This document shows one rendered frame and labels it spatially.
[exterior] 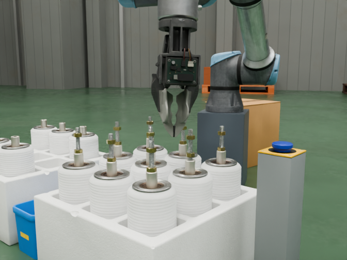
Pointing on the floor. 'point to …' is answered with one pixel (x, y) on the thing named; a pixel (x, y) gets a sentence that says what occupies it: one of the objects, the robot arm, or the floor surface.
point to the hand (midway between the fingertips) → (173, 129)
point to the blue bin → (26, 227)
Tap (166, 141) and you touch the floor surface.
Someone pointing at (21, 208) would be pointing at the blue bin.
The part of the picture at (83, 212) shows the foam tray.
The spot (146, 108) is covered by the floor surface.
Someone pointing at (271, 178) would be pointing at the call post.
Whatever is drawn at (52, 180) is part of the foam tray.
